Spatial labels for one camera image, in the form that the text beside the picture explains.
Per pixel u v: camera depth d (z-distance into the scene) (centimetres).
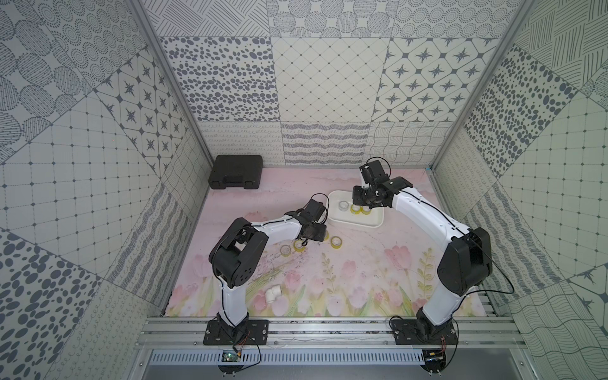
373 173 68
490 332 76
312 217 76
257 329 75
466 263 46
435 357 73
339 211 104
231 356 71
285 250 91
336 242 95
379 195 62
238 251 51
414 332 73
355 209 104
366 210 104
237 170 117
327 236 95
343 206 104
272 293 80
